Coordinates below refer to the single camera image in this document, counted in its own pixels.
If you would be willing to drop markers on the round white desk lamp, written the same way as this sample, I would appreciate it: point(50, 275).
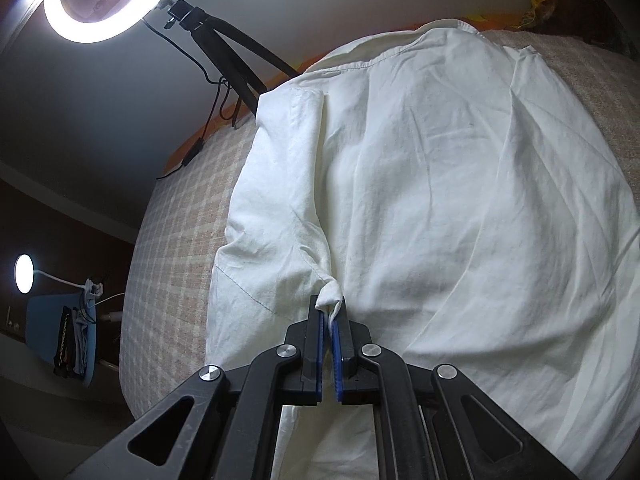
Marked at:
point(23, 272)

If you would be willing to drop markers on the blue chair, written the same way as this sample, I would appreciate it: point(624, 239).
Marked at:
point(45, 320)

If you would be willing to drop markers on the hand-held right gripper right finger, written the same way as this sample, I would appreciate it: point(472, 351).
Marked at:
point(336, 355)

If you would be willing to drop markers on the beige plaid blanket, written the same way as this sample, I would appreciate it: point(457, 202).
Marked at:
point(175, 240)

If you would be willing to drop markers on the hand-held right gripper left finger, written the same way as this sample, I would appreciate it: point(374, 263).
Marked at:
point(320, 330)

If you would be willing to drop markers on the dark clothes pile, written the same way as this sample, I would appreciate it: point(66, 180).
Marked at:
point(70, 340)

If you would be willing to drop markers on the white shirt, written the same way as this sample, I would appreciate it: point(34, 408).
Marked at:
point(425, 185)

